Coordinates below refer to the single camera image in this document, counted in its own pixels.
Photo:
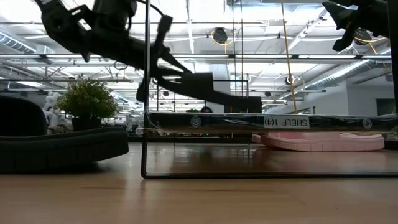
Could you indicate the silver ribbed ventilation duct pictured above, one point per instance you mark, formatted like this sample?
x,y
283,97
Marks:
x,y
348,73

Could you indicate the pink rubber slide sandal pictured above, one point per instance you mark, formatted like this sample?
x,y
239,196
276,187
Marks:
x,y
256,138
323,143

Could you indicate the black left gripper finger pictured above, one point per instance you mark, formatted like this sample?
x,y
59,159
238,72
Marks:
x,y
174,63
168,73

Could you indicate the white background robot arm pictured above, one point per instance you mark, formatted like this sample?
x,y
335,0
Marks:
x,y
51,105

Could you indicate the white shelf label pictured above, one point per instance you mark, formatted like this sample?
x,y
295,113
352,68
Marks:
x,y
286,122

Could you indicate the thin black background frame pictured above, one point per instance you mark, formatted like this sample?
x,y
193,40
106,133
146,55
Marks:
x,y
248,88

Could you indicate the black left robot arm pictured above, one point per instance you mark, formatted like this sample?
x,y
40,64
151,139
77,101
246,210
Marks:
x,y
62,25

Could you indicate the person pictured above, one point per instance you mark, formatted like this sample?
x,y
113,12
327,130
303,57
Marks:
x,y
206,109

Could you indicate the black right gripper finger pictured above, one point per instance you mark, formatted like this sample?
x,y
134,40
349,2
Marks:
x,y
337,14
345,39

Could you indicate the green plant in black pot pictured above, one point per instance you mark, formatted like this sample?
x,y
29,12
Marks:
x,y
87,99

